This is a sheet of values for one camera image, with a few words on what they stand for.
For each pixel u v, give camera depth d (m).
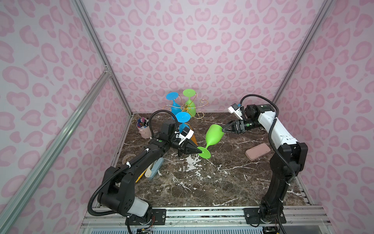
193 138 1.03
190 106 0.88
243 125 0.67
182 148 0.64
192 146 0.66
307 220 0.73
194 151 0.66
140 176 0.86
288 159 0.50
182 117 0.72
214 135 0.72
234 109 0.70
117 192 0.42
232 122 0.70
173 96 0.85
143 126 0.98
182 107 0.80
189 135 0.61
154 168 0.88
